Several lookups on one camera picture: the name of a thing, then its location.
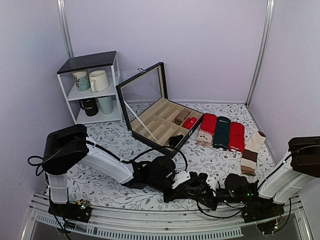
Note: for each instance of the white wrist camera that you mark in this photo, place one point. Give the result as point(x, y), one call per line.
point(180, 178)
point(213, 184)

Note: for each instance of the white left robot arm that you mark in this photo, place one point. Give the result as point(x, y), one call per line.
point(72, 145)

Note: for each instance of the black compartment storage box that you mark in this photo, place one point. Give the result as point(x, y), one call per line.
point(149, 113)

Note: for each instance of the patterned teal white mug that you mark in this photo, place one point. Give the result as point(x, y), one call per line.
point(81, 79)

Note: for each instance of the aluminium corner post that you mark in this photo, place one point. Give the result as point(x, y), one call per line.
point(62, 13)
point(270, 4)

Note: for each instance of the cream brown striped sock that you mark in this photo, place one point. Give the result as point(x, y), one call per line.
point(248, 163)

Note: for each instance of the mint green tumbler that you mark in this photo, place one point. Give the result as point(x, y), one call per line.
point(106, 104)

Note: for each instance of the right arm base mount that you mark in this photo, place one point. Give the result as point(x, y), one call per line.
point(264, 209)

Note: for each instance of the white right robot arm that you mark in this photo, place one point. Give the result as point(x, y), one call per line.
point(299, 166)

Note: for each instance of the aluminium front rail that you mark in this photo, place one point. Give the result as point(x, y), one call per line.
point(127, 224)

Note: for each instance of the rolled black sock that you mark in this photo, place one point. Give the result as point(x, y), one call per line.
point(174, 140)

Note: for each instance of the black mug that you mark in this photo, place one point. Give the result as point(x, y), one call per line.
point(90, 106)

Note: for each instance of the red white sock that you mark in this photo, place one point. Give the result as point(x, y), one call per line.
point(236, 137)

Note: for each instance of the rolled red sock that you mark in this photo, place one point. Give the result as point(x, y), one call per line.
point(189, 122)

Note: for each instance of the right aluminium corner post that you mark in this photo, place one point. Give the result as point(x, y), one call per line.
point(270, 4)

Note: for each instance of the rolled tan sock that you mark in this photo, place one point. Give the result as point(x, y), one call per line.
point(181, 117)

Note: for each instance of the white ceramic mug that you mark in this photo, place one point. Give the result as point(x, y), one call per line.
point(98, 80)

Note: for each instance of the white shelf black top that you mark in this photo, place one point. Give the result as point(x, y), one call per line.
point(107, 61)

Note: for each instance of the black white striped sock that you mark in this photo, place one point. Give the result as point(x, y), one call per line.
point(192, 187)

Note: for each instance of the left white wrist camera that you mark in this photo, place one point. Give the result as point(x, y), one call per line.
point(180, 178)

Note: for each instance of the left aluminium corner post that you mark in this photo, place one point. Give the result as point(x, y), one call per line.
point(62, 13)

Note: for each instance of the red beige patterned sock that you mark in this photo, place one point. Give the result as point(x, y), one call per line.
point(207, 130)

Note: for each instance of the dark green sock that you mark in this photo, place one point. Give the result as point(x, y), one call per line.
point(221, 136)

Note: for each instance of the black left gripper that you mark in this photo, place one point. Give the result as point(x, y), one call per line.
point(177, 194)

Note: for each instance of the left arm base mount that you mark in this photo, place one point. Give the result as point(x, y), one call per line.
point(71, 211)

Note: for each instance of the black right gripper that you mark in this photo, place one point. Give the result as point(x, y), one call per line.
point(210, 202)

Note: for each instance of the floral white table mat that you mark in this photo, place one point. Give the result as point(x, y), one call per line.
point(86, 183)

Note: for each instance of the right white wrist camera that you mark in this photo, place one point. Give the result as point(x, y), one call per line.
point(213, 184)

